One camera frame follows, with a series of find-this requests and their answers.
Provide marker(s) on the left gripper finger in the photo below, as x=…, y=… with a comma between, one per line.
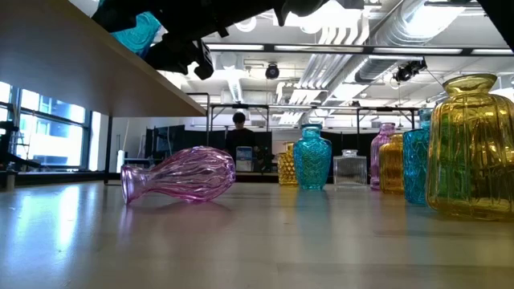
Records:
x=124, y=12

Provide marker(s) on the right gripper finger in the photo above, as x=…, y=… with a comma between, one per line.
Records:
x=172, y=56

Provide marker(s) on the teal embossed medallion vase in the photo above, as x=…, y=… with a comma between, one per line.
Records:
x=138, y=37

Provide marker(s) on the pink wavy-ribbed bulb vase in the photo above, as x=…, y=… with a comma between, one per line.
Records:
x=188, y=172

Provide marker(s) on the teal faceted shouldered vase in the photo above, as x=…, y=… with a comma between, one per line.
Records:
x=312, y=160

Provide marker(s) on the tall teal diamond-pattern vase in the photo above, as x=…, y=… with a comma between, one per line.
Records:
x=415, y=160

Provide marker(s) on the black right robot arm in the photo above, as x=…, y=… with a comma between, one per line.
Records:
x=305, y=8

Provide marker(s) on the background black robot arm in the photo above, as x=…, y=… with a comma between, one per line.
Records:
x=266, y=158

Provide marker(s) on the light wooden board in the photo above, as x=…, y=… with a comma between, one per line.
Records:
x=80, y=60

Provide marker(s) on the black monitor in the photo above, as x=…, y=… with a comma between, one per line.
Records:
x=168, y=140

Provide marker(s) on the person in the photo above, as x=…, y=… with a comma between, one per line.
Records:
x=239, y=138

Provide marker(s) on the black overhead crossbar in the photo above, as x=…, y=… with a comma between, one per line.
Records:
x=321, y=49

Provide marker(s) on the white cylinder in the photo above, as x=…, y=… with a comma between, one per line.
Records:
x=120, y=160

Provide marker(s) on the blue and white box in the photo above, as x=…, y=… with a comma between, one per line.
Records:
x=244, y=158

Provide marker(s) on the large bright window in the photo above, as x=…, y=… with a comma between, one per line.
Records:
x=52, y=140

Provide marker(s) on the yellow hobnail vase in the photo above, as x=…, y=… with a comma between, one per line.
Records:
x=287, y=170

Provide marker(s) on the black ceiling spotlight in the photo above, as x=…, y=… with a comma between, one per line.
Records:
x=407, y=71

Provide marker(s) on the clear ribbed square bottle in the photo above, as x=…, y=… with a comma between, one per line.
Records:
x=349, y=170

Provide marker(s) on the pink ribbed bottle vase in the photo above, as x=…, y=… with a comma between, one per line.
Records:
x=376, y=152

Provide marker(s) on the small yellow ribbed vase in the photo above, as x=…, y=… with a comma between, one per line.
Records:
x=391, y=164

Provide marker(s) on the large yellow ribbed vase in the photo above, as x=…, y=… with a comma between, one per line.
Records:
x=471, y=160

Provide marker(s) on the black ceiling dome camera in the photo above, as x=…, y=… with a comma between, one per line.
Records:
x=272, y=71

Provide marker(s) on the silver ventilation duct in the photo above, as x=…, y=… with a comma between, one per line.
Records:
x=401, y=36

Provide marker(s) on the black background table frame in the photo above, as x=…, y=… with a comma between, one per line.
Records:
x=385, y=108

